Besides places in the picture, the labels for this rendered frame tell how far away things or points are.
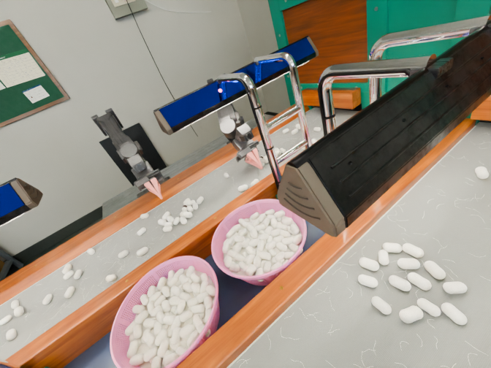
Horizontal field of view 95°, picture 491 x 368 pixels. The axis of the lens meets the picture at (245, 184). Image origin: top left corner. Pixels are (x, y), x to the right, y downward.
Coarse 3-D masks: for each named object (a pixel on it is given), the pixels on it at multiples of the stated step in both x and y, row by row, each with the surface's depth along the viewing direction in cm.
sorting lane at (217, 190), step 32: (288, 128) 114; (288, 160) 90; (192, 192) 95; (224, 192) 87; (128, 224) 91; (192, 224) 78; (96, 256) 81; (128, 256) 75; (32, 288) 79; (64, 288) 73; (96, 288) 68; (0, 320) 71; (32, 320) 67; (0, 352) 61
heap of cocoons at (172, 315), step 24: (168, 288) 60; (192, 288) 57; (144, 312) 56; (168, 312) 56; (192, 312) 53; (144, 336) 51; (168, 336) 51; (192, 336) 48; (144, 360) 47; (168, 360) 45
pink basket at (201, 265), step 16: (192, 256) 62; (160, 272) 64; (208, 272) 59; (144, 288) 62; (128, 304) 58; (128, 320) 56; (208, 320) 46; (112, 336) 51; (128, 336) 54; (208, 336) 49; (112, 352) 48; (192, 352) 46
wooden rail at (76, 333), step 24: (264, 192) 77; (216, 216) 73; (192, 240) 68; (144, 264) 66; (120, 288) 62; (96, 312) 59; (48, 336) 57; (72, 336) 58; (96, 336) 61; (24, 360) 54; (48, 360) 56
